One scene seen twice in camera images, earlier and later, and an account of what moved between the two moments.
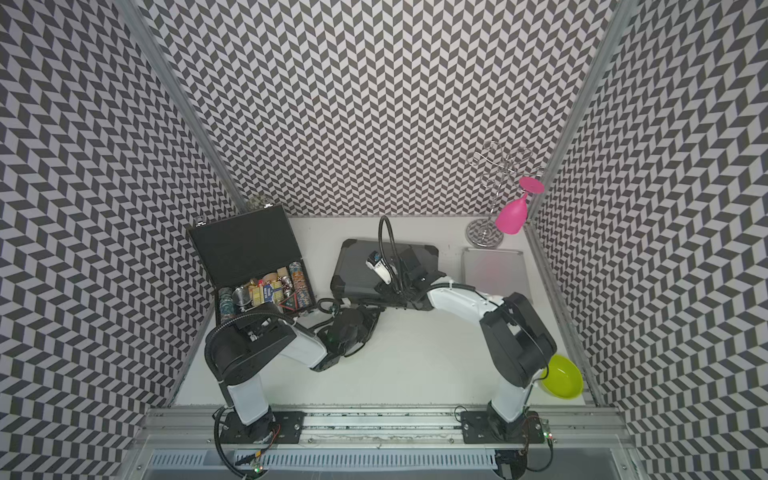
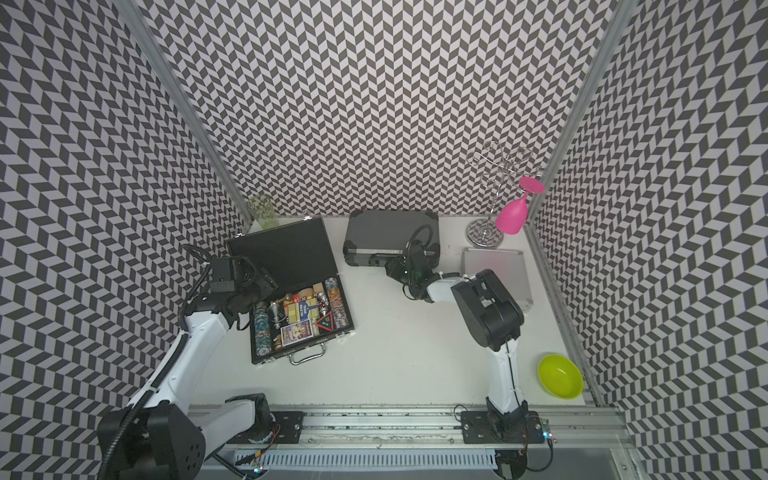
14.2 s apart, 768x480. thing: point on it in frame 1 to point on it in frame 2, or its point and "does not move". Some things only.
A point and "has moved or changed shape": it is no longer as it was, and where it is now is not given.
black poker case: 253,262 has moved or changed shape
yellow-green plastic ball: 565,379 does not move
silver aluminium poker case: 495,272 does not move
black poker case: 354,279 to 374,237
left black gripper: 369,317 to 265,282
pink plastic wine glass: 511,219 does not move
